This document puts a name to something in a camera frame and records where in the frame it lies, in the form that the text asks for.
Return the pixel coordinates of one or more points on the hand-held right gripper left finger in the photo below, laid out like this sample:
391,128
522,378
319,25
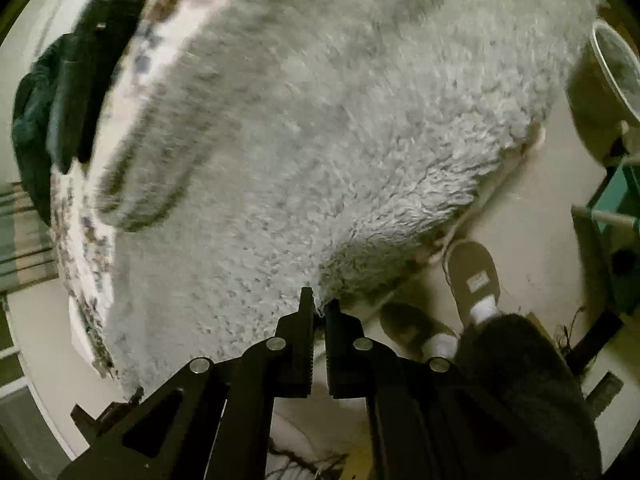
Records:
299,355

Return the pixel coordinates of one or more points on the person's leg in dark trousers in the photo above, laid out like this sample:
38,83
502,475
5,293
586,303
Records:
520,400

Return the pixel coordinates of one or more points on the grey-green curtain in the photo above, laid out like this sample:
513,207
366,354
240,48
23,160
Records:
25,240

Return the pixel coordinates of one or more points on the clear round basin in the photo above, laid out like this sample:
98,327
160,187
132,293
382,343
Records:
617,70

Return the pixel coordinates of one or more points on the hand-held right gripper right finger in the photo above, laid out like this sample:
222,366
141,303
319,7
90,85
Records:
337,360

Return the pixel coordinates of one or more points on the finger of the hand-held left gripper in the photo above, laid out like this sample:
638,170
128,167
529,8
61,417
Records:
65,110
107,60

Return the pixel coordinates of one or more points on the brown slipper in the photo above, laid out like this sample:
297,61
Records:
405,322
472,270

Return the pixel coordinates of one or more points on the grey fluffy blanket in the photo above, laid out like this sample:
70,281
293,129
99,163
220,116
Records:
325,135

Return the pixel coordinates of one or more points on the floral bed blanket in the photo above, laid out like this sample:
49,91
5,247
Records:
114,110

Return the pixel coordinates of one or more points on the green plastic crate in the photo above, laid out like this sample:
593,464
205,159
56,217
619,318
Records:
622,195

